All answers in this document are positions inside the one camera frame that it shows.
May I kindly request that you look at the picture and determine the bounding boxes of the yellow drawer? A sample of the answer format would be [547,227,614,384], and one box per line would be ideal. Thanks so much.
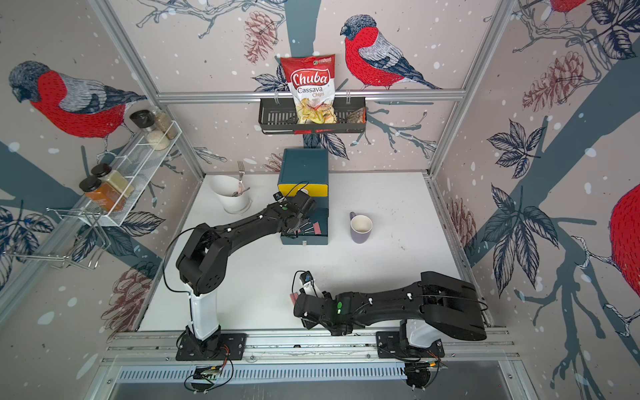
[278,183,328,198]

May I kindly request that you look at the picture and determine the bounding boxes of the teal bottom drawer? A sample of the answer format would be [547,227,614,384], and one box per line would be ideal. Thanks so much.
[281,208,329,246]

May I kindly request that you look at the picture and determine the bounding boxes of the teal drawer cabinet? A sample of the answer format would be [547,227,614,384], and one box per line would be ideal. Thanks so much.
[278,148,329,209]

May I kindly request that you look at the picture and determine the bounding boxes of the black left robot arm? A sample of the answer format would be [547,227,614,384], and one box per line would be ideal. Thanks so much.
[176,190,317,342]

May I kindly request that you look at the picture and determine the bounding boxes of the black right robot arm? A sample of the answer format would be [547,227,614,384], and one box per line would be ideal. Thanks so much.
[293,271,487,341]

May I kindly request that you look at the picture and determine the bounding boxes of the purple ceramic mug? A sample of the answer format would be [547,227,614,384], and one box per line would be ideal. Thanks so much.
[349,212,373,244]

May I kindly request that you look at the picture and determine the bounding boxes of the metal fork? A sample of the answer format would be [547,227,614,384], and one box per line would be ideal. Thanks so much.
[234,161,245,197]

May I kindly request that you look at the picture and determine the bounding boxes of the white utensil cup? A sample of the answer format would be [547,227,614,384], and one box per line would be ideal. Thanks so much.
[208,175,251,214]

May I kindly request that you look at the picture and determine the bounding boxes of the small circuit board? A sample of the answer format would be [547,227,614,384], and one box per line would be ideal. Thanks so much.
[193,365,224,382]

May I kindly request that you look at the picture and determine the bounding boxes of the Chuba cassava chips bag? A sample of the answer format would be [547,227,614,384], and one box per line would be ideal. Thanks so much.
[281,54,338,124]

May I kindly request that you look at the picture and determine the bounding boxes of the black lid spice jar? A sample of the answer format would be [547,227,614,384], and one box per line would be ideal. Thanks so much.
[130,110,170,151]

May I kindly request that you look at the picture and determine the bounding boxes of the orange spice jar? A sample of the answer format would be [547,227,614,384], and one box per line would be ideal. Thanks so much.
[79,176,125,213]

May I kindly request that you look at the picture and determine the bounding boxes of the yellow spice jar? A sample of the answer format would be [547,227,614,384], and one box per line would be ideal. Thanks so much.
[91,163,134,198]

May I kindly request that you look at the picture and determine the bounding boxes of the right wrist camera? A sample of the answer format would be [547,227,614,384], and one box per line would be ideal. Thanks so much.
[299,271,318,296]

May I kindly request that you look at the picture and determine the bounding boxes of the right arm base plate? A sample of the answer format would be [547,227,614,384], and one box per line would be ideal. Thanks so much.
[376,331,445,363]

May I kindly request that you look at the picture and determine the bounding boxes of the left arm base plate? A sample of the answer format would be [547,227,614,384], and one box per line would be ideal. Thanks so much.
[175,327,248,361]

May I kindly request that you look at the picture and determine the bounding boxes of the black wire basket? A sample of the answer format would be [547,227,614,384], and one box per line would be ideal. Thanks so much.
[258,98,367,134]

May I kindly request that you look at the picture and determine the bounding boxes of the white wire spice shelf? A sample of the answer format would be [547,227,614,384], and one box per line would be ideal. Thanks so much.
[47,120,183,227]

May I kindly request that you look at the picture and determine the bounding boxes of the aluminium horizontal rail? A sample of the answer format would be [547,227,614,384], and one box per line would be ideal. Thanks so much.
[156,88,467,105]

